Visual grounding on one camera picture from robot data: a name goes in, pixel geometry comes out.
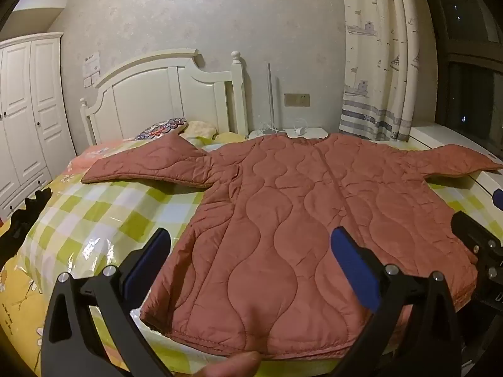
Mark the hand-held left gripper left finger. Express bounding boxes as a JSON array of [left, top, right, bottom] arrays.
[[41, 227, 175, 377]]

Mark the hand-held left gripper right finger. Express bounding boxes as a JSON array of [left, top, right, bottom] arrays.
[[330, 227, 463, 377]]

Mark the rust quilted jacket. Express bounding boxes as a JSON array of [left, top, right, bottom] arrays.
[[80, 133, 498, 360]]

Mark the green checkered sheet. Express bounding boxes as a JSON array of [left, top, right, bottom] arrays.
[[16, 131, 503, 362]]

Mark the white window sill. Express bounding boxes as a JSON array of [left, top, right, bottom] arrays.
[[409, 123, 503, 166]]

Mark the dark window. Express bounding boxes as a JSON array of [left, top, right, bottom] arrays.
[[420, 0, 503, 154]]

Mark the black dark object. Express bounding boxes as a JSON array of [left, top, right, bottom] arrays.
[[0, 188, 53, 268]]

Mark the patterned round cushion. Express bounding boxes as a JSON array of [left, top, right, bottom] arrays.
[[134, 118, 187, 141]]

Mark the white nightstand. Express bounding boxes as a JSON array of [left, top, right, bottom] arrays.
[[247, 126, 331, 140]]

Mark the pale yellow pillow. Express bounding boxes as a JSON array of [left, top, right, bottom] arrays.
[[181, 121, 218, 138]]

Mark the white wooden headboard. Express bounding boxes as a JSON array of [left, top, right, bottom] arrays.
[[80, 49, 249, 146]]

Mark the cream boat print curtain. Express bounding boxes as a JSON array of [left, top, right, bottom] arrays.
[[339, 0, 421, 142]]

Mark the white wardrobe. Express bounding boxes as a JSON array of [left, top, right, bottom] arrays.
[[0, 31, 77, 221]]

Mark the grey pole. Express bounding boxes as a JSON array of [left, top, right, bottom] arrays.
[[266, 63, 276, 132]]

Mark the white charger cable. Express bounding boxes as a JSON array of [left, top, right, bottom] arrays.
[[257, 118, 309, 136]]

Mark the white paper wall notice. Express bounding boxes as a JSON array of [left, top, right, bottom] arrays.
[[82, 51, 101, 75]]

